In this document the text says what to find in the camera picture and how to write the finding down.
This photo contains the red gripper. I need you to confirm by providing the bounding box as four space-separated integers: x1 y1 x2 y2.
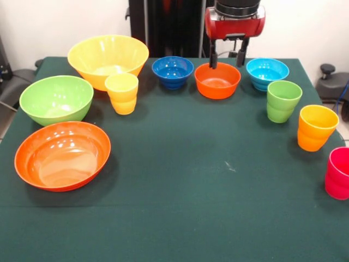
204 7 266 69

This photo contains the small orange bowl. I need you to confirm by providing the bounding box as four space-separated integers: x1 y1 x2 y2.
194 62 242 100

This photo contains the large shallow orange bowl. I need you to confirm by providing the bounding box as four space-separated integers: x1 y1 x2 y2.
14 121 112 192

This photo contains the light blue bowl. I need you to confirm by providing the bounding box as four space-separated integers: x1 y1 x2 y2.
245 57 290 92

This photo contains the dark blue bowl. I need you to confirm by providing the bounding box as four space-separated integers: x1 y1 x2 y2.
151 56 195 90

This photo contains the green cup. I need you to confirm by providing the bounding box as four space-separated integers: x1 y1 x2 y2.
266 80 303 124

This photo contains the grey base foot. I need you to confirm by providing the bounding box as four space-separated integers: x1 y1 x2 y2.
0 59 45 110
315 63 349 104

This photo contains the yellow cup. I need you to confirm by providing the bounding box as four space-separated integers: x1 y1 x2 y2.
104 73 139 115

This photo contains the orange cup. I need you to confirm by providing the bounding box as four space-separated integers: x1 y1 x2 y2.
297 104 340 152

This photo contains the large yellow bowl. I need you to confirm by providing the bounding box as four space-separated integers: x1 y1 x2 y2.
67 34 150 92

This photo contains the pink cup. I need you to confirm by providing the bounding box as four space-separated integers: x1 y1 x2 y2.
324 146 349 201

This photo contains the dark green tablecloth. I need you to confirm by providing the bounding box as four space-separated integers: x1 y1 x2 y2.
0 56 349 262

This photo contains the green bowl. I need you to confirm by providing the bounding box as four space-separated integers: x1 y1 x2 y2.
19 75 94 127

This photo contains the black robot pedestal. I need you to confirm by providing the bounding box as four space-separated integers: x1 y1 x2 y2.
128 0 216 58

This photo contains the blue cable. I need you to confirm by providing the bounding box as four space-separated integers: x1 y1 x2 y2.
335 81 349 112

